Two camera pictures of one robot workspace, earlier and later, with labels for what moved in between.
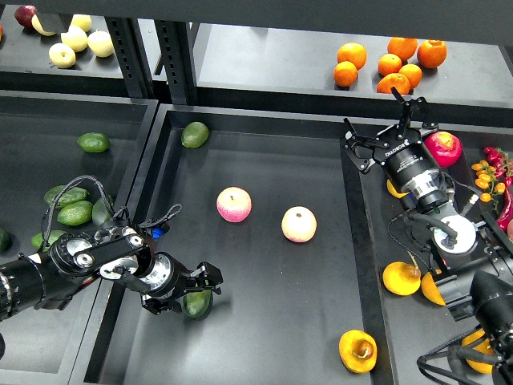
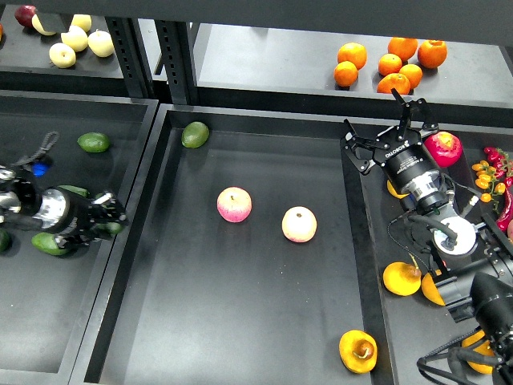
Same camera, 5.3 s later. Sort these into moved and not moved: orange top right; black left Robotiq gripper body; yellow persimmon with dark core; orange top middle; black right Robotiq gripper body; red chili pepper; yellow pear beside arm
Moved: black left Robotiq gripper body
Not moved: yellow pear beside arm; orange top middle; black right Robotiq gripper body; red chili pepper; yellow persimmon with dark core; orange top right
